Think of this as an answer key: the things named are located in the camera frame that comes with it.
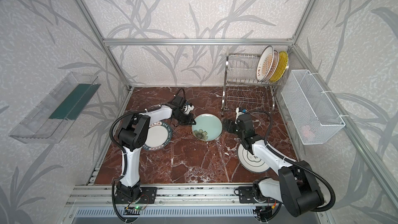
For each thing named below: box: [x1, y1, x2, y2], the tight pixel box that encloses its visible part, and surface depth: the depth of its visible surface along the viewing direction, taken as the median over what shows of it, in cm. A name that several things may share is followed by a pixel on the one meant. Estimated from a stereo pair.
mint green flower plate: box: [191, 113, 223, 142], surface depth 98 cm
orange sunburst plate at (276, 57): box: [262, 49, 280, 83], surface depth 77 cm
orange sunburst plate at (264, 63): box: [255, 45, 275, 82], surface depth 90 cm
